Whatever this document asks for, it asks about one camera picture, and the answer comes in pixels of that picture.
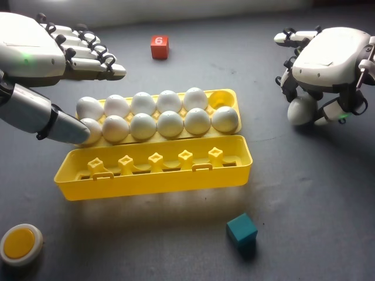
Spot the yellow and white round button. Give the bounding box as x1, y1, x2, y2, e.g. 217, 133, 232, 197
0, 223, 44, 267

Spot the teal wooden cube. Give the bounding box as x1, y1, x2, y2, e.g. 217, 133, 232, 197
226, 213, 258, 252

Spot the white backdrop sheet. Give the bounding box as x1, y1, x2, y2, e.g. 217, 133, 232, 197
7, 0, 314, 30

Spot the grey table cloth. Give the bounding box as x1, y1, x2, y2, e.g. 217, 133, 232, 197
0, 14, 375, 281

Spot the red number block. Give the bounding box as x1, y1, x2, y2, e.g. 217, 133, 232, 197
150, 35, 170, 60

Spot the white toy egg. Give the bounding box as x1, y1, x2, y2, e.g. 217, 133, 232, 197
129, 112, 158, 141
101, 115, 130, 143
156, 110, 185, 138
183, 107, 212, 135
130, 91, 156, 115
156, 90, 182, 114
104, 94, 131, 117
79, 117, 103, 146
182, 87, 209, 111
287, 92, 319, 126
210, 105, 239, 132
76, 96, 105, 121

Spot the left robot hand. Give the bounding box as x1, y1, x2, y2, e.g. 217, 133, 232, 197
0, 11, 127, 146

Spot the yellow plastic egg carton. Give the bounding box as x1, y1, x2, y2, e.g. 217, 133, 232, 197
53, 88, 254, 201

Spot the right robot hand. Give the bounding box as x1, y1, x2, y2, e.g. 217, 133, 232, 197
274, 25, 372, 126

